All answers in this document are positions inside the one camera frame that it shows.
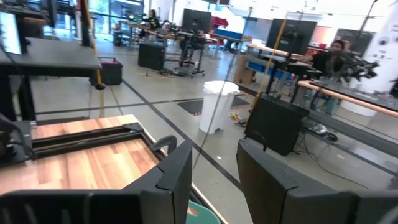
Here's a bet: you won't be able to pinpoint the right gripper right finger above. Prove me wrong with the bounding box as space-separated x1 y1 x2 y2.
236 138 300 224

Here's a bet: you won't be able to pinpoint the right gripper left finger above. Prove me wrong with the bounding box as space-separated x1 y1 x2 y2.
122 139 194 224

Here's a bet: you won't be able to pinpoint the teal plastic bin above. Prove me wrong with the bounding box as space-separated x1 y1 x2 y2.
185 200 222 224

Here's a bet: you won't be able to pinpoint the black table clamp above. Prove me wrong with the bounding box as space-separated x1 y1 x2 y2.
150 134 178 156

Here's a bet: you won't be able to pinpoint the black computer tower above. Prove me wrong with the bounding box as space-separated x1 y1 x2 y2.
243 94 311 157

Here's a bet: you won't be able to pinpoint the white power strip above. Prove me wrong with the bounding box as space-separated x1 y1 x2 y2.
306 123 340 143

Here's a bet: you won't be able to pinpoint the white trash can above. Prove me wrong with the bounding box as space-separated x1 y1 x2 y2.
198 80 241 135

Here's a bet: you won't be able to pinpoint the yellow floor plug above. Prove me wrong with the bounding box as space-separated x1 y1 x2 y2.
228 111 242 124

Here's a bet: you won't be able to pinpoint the wood-edged robot table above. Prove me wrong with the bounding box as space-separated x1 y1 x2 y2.
297 79 398 121

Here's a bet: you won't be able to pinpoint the blue crate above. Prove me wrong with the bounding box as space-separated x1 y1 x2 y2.
247 60 292 81

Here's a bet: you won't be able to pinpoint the black case red trim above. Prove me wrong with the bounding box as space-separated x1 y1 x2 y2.
90 57 124 86

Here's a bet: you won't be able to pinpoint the person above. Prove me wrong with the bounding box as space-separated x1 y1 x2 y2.
297 39 346 80
144 8 162 30

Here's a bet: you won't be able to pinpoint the black background robot arms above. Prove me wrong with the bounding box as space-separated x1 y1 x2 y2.
340 51 381 83

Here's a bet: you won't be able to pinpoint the black monitor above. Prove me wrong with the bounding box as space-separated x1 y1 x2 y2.
266 17 318 56
182 8 213 34

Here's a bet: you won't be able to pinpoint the black desk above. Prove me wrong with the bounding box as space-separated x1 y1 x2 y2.
0 37 103 121

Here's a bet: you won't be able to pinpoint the red object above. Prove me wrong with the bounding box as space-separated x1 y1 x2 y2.
211 16 230 31

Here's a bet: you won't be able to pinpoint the white banner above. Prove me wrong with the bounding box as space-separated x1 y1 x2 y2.
362 0 398 94

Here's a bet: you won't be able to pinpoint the lit computer screen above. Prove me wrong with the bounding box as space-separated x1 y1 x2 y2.
0 11 23 56

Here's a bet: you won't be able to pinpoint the long thin black cable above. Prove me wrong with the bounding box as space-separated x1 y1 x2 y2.
192 6 252 170

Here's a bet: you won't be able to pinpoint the yellow hanging rope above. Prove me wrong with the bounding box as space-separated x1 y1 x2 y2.
251 17 289 110
81 0 106 91

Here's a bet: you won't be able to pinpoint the black wall panel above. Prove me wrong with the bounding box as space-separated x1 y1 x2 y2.
334 27 376 57

